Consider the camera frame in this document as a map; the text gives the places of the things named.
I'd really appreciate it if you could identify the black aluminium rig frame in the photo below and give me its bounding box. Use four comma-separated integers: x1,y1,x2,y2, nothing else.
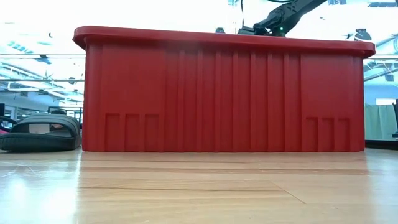
364,139,398,151

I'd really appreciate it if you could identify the red plastic bin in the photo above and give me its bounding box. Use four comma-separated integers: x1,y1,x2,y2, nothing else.
72,25,377,153

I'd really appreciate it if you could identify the red rolling cart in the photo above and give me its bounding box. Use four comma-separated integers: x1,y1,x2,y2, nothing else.
0,115,18,135

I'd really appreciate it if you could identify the green curtain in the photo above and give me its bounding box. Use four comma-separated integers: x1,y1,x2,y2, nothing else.
364,104,398,141

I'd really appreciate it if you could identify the black slide sandal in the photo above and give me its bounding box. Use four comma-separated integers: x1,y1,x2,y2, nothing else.
0,113,83,153

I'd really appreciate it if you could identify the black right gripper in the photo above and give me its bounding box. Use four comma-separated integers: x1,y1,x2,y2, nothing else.
238,15,279,36

